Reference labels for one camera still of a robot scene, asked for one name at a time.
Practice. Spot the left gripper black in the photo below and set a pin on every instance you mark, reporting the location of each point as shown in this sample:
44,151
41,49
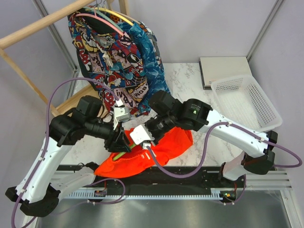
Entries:
118,142

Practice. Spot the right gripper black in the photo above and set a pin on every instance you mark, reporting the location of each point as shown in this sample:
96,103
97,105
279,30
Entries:
156,138

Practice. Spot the orange mesh shorts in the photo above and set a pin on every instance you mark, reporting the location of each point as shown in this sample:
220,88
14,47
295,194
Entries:
171,146

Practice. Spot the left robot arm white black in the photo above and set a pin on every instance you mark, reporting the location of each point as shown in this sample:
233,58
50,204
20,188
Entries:
38,195

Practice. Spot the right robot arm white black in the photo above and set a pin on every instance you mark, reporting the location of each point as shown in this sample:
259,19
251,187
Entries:
256,157

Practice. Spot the blue leaf print shorts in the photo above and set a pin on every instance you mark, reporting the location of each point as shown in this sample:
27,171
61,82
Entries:
152,63

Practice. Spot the comic print shorts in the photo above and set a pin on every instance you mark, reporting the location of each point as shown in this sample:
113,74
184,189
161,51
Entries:
113,62

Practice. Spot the pink clothes hanger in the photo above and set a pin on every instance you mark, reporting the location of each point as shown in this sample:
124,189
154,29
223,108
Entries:
101,20

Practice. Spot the yellow clothes hanger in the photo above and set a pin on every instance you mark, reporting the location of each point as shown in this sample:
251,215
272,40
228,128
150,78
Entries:
123,17

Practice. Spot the mint green clothes hanger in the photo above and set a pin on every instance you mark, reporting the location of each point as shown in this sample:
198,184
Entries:
103,16

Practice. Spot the grey flat box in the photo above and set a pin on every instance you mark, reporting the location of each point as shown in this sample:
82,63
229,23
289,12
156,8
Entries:
217,68

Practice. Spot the white plastic basket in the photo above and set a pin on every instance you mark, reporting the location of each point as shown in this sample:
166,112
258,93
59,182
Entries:
241,99

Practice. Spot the wooden clothes rack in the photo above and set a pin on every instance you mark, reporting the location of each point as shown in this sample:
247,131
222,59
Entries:
38,56

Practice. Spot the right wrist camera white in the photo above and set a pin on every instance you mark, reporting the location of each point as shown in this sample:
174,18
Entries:
140,135

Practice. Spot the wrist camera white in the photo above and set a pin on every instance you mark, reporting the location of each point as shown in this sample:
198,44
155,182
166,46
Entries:
121,113
140,135

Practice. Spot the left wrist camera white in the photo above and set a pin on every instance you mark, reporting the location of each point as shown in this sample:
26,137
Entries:
121,113

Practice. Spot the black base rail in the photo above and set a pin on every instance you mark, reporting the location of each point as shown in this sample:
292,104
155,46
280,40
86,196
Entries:
153,181

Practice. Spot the aluminium frame profile left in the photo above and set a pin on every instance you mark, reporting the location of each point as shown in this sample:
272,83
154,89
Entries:
56,35

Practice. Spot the aluminium frame profile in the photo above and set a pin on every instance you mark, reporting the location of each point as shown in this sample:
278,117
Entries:
266,25
56,35

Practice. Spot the aluminium frame profile right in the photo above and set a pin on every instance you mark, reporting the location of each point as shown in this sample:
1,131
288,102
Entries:
266,25

